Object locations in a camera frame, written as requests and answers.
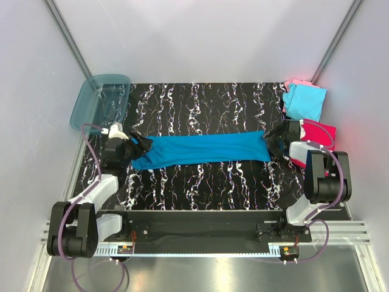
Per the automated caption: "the teal plastic bin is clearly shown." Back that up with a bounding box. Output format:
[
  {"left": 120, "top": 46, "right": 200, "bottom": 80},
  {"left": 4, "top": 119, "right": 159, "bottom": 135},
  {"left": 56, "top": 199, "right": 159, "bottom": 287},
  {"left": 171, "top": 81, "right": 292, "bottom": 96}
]
[{"left": 70, "top": 74, "right": 131, "bottom": 135}]

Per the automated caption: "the light blue folded shirt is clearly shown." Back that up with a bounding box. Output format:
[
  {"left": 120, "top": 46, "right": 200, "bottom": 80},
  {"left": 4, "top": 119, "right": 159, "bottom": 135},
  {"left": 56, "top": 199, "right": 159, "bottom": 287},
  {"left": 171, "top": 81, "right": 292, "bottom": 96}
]
[{"left": 283, "top": 83, "right": 327, "bottom": 122}]

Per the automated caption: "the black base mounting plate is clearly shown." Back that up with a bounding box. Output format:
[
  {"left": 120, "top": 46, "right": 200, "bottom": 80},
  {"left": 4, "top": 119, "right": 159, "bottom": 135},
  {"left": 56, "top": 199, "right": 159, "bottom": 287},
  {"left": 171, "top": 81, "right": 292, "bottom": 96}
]
[{"left": 110, "top": 210, "right": 294, "bottom": 249}]

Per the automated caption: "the white slotted cable duct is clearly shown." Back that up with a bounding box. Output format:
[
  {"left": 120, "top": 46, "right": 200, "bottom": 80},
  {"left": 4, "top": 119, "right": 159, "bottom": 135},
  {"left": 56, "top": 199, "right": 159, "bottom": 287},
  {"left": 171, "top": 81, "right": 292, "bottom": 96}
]
[{"left": 94, "top": 244, "right": 280, "bottom": 258}]

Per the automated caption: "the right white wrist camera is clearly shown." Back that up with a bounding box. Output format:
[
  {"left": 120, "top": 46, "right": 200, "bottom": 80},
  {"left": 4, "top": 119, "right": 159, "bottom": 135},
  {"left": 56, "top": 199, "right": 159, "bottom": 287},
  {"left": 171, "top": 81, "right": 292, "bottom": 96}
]
[{"left": 299, "top": 120, "right": 306, "bottom": 140}]

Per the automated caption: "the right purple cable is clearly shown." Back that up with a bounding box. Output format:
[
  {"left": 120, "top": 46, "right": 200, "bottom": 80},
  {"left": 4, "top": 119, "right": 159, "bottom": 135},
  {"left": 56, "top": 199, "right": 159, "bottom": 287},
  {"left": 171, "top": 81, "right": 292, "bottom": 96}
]
[{"left": 250, "top": 121, "right": 350, "bottom": 265}]

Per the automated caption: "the pink folded shirt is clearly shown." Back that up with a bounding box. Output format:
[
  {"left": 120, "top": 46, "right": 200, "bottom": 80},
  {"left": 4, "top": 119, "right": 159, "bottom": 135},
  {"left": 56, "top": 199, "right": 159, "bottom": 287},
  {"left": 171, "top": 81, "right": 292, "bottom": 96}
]
[{"left": 283, "top": 79, "right": 320, "bottom": 113}]

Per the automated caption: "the red folded shirt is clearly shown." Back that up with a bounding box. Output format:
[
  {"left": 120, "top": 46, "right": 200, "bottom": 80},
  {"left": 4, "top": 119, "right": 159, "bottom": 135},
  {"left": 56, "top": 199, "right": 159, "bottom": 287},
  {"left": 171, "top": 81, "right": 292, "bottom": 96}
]
[{"left": 289, "top": 119, "right": 336, "bottom": 169}]

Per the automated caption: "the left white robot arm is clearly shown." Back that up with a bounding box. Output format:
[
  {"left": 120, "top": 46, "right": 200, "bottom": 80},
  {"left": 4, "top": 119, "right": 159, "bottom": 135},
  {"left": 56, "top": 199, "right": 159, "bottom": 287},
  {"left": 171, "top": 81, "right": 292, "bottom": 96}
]
[{"left": 47, "top": 132, "right": 153, "bottom": 260}]

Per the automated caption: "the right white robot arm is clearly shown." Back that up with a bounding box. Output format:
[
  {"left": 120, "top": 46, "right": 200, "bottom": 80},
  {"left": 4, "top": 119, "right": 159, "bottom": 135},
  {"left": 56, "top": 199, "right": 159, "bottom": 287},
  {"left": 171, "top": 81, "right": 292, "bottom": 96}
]
[{"left": 256, "top": 119, "right": 352, "bottom": 244}]

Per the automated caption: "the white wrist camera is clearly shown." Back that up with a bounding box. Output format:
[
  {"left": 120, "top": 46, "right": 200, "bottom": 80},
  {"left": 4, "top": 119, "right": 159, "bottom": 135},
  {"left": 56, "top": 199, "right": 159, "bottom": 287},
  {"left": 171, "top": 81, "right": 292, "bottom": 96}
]
[
  {"left": 299, "top": 120, "right": 306, "bottom": 140},
  {"left": 101, "top": 122, "right": 129, "bottom": 141}
]

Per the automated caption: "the blue t shirt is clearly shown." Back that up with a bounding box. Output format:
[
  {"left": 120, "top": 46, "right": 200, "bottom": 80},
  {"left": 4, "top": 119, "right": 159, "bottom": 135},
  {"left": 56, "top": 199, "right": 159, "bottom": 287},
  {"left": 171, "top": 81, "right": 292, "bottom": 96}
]
[{"left": 131, "top": 131, "right": 270, "bottom": 170}]

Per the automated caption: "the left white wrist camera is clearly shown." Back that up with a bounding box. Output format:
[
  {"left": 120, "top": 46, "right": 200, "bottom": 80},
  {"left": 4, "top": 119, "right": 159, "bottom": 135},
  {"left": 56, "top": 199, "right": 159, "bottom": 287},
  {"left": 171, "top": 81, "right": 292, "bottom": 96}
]
[{"left": 101, "top": 122, "right": 129, "bottom": 141}]

